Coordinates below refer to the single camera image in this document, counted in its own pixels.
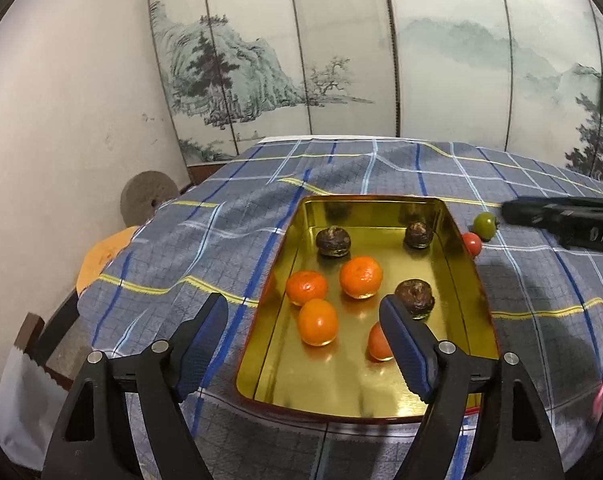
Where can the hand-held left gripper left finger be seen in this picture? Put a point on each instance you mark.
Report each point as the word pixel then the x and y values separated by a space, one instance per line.
pixel 201 350

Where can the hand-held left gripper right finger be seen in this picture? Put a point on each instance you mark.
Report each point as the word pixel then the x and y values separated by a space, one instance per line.
pixel 406 350

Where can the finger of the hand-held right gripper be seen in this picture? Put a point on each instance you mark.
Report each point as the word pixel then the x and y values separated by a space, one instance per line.
pixel 526 212

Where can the red tomato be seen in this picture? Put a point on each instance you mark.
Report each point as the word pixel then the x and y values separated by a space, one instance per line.
pixel 377 342
pixel 474 245

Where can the green tomato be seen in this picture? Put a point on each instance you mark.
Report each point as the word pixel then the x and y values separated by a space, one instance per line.
pixel 485 225

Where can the gold and red tin box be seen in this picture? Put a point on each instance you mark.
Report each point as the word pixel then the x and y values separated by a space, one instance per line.
pixel 331 385

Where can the mandarin orange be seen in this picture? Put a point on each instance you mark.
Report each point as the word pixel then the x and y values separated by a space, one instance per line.
pixel 318 322
pixel 306 287
pixel 361 277

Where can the blue plaid tablecloth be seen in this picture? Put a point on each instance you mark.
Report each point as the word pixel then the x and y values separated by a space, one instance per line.
pixel 206 240

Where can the orange round stool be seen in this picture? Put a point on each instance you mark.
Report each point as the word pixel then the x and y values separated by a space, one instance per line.
pixel 101 260

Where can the grey round millstone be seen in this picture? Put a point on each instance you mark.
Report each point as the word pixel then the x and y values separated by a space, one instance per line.
pixel 146 195

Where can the painted landscape folding screen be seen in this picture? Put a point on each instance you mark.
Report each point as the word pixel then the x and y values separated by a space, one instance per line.
pixel 456 60

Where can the wooden chair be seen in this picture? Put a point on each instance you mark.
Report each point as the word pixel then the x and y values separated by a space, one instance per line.
pixel 31 330

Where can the white paper bag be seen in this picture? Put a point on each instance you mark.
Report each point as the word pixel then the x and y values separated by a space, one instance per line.
pixel 26 410

